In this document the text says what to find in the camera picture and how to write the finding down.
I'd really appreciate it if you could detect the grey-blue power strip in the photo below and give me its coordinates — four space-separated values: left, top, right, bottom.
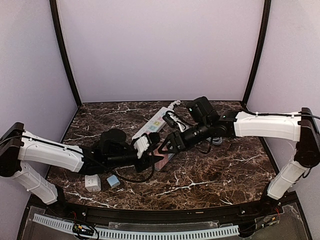
154 153 175 171

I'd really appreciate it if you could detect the left black frame post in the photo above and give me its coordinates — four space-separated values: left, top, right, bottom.
49 0 82 108

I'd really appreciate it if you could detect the small circuit board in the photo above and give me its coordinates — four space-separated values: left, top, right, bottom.
72 224 95 236

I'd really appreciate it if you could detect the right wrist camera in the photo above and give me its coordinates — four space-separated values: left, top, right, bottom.
162 110 190 133

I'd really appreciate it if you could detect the black frame post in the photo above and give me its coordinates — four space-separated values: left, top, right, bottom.
49 0 82 108
241 0 272 107

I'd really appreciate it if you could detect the white cube socket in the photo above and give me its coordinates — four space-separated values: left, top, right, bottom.
84 174 102 193

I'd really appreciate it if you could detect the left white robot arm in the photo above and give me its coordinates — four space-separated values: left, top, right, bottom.
0 122 163 205

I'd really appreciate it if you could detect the large pink cube socket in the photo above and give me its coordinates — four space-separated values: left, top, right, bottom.
153 149 169 171

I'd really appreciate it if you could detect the right black frame post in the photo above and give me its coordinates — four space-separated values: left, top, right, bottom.
241 0 272 107

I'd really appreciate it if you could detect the white slotted cable duct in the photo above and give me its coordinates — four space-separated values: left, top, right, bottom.
32 213 240 240

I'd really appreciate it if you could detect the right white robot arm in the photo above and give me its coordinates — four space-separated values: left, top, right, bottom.
158 96 320 200

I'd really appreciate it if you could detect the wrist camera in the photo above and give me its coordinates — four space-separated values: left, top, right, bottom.
132 132 161 159
162 110 190 133

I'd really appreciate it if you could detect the small blue plug adapter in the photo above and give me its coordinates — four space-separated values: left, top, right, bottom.
106 175 121 189

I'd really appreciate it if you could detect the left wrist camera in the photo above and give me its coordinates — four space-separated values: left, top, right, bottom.
132 132 161 159

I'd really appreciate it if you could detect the white multicolour power strip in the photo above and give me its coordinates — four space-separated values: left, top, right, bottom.
131 100 181 140

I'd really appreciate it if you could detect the black front table rail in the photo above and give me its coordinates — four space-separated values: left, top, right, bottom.
38 194 284 226

